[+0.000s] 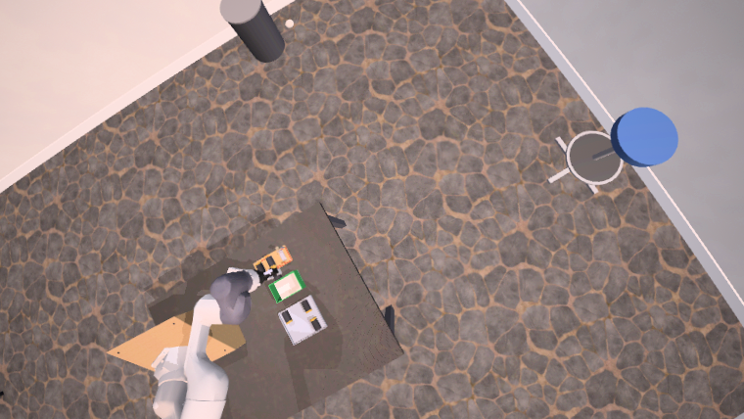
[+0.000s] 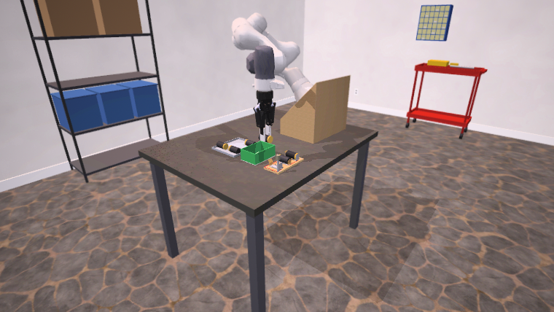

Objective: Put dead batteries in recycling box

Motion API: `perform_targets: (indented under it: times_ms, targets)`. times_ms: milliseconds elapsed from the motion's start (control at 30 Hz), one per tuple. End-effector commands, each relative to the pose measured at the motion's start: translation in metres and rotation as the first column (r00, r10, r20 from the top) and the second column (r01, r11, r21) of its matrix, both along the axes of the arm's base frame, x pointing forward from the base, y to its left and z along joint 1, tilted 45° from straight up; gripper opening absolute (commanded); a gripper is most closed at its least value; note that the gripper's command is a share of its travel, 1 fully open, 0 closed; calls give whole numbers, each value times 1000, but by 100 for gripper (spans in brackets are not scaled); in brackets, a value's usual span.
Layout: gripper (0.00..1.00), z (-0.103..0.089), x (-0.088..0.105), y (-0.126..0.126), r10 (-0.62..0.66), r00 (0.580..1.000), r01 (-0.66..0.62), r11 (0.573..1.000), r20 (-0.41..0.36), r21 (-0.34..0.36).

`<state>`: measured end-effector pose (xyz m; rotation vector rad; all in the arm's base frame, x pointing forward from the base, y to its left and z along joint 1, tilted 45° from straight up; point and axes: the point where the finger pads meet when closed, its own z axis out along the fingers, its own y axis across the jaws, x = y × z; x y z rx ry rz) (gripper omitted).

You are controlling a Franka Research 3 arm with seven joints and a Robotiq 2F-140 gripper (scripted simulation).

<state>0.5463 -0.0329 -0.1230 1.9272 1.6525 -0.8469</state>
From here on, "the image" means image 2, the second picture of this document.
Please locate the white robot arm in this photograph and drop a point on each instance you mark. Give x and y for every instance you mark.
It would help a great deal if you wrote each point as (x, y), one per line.
(271, 57)

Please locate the green open box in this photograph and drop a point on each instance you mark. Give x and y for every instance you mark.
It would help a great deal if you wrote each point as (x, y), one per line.
(258, 152)

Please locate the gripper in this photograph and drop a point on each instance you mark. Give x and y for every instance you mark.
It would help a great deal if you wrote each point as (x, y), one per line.
(264, 112)

